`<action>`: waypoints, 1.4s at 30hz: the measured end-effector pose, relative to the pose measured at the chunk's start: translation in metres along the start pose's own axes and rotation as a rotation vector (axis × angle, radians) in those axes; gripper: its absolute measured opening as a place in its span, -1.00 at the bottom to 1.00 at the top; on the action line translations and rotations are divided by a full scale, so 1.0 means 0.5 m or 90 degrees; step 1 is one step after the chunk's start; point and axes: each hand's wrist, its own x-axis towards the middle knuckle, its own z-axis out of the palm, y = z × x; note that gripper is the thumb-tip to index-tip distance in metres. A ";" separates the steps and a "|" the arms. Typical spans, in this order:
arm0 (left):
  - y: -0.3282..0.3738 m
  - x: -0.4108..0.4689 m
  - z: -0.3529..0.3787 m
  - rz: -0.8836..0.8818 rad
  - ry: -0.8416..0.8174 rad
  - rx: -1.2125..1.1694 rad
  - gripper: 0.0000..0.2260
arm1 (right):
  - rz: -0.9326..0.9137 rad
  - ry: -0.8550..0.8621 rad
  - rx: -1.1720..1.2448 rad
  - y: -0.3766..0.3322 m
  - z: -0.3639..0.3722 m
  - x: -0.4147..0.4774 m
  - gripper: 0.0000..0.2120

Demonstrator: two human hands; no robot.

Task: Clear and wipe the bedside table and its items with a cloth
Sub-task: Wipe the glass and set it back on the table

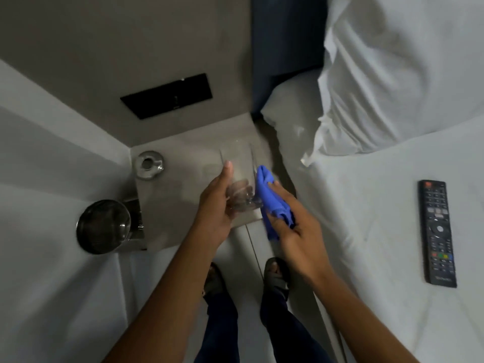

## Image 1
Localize person's right hand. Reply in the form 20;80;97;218
266;180;326;281

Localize person's left hand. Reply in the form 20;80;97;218
193;161;255;249

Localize clear drinking glass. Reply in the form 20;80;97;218
220;141;265;215

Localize blue cleaning cloth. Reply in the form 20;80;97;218
256;165;296;241

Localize person's right forearm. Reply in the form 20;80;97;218
308;265;430;363

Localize person's left forearm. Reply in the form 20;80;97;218
101;227;224;363

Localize grey bedside table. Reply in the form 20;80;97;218
130;110;295;252

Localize person's right sandal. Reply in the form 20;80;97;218
263;257;292;301

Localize person's sandal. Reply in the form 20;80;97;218
203;262;227;297
263;257;292;301

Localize silver metal ashtray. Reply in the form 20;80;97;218
134;150;165;181

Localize person's left sandal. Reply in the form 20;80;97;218
203;262;227;297

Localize white bed sheet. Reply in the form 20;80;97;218
261;68;484;363

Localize person's dark blue trousers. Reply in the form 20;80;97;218
194;283;337;363

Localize blue padded headboard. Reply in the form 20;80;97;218
250;0;329;114

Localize black remote control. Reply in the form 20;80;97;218
418;180;458;288

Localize white pillow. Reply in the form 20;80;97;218
300;0;484;167

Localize black wall switch panel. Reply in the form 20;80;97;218
120;73;213;120

